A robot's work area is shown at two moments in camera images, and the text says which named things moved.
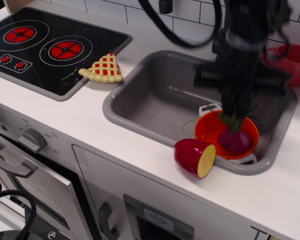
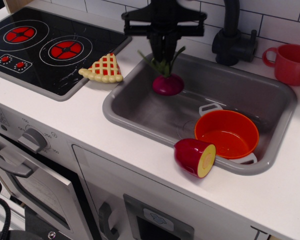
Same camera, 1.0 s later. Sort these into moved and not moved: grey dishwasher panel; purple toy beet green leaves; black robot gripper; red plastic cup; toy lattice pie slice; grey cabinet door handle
Moved: black robot gripper; purple toy beet green leaves
Not moved: red plastic cup; grey dishwasher panel; grey cabinet door handle; toy lattice pie slice
